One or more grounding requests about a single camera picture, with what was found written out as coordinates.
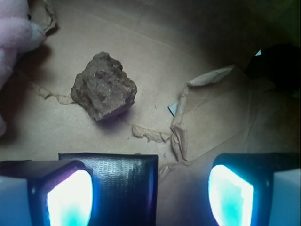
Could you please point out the brown paper bag bin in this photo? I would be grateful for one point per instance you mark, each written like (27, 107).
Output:
(194, 102)

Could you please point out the black taped box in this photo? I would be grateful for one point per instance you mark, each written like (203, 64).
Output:
(125, 187)

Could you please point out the brown rough rock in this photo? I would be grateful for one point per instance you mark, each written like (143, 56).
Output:
(103, 88)

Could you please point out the pink plush toy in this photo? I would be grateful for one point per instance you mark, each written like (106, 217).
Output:
(18, 35)

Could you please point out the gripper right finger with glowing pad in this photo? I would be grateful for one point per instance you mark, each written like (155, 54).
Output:
(256, 189)

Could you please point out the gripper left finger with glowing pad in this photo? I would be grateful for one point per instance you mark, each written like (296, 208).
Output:
(45, 193)

